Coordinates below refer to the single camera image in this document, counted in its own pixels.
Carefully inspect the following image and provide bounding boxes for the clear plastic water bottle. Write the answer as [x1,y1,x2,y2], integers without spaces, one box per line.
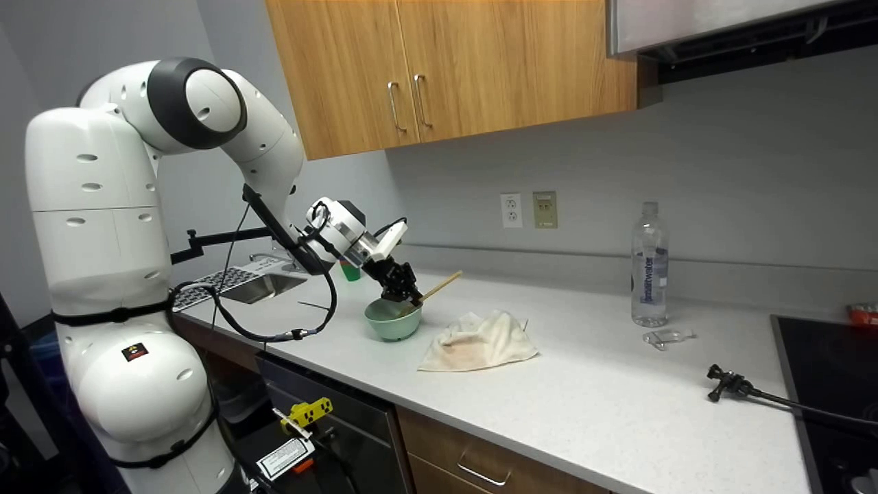
[627,201,672,330]

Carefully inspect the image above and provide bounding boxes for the white wall power outlet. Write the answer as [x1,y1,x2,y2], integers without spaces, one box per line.
[498,192,523,230]

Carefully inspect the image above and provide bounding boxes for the black dishwasher front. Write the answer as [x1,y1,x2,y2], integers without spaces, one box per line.
[254,351,409,494]

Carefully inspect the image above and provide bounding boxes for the beige wall switch plate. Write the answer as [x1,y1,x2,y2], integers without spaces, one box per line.
[531,189,558,230]

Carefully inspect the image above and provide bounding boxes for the small red object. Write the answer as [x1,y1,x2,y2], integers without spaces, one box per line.
[844,299,878,330]

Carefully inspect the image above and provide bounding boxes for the metal drawer handle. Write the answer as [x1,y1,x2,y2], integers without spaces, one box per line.
[456,461,513,488]

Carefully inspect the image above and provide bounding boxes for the wooden wall cabinet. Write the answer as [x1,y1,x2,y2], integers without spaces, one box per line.
[262,0,661,163]

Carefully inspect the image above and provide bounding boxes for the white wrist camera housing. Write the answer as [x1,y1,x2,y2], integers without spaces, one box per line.
[368,218,412,263]

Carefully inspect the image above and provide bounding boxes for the wooden base cabinet drawer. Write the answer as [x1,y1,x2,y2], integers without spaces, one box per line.
[394,409,586,494]

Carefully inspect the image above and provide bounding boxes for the clear plastic wrapper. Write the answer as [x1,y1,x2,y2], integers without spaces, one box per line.
[639,325,698,351]

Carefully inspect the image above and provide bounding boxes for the cream stained cloth towel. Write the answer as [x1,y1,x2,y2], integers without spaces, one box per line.
[416,311,543,376]

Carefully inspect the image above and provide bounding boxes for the yellow hand tool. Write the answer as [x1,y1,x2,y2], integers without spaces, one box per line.
[284,395,338,428]

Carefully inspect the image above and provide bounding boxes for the white and red device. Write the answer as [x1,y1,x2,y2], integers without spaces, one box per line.
[258,438,321,487]

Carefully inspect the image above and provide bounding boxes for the light blue-green bowl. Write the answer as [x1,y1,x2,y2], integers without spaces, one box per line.
[362,298,424,346]

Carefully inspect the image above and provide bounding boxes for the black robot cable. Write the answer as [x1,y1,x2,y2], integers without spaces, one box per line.
[166,188,340,346]

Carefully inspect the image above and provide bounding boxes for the steel range hood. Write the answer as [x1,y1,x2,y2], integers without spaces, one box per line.
[606,0,878,85]

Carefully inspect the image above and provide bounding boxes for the black glass stovetop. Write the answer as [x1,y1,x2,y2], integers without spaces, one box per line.
[770,314,878,494]

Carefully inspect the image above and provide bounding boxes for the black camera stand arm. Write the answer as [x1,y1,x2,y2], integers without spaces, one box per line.
[166,225,277,269]

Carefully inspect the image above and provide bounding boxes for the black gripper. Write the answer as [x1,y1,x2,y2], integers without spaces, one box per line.
[364,256,424,314]

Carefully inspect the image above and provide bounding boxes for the metal cabinet door handle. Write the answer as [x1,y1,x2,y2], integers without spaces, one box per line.
[409,72,436,131]
[383,81,409,137]

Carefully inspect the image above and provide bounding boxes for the silver laptop with keyboard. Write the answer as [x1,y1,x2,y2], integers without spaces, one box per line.
[173,267,310,311]

